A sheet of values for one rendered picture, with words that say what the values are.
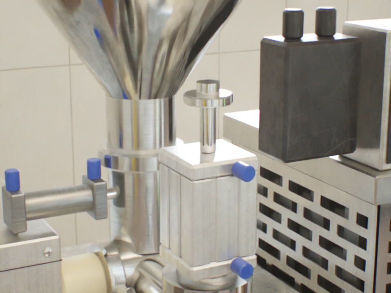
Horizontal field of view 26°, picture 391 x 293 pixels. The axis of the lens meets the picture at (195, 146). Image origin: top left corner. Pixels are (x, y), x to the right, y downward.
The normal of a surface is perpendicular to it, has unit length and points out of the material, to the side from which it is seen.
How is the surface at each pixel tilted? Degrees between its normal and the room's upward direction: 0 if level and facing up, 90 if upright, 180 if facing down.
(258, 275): 0
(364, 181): 90
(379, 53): 90
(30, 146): 90
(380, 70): 90
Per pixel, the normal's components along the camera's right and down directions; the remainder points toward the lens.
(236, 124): -0.89, 0.12
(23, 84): 0.46, 0.23
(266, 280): 0.00, -0.97
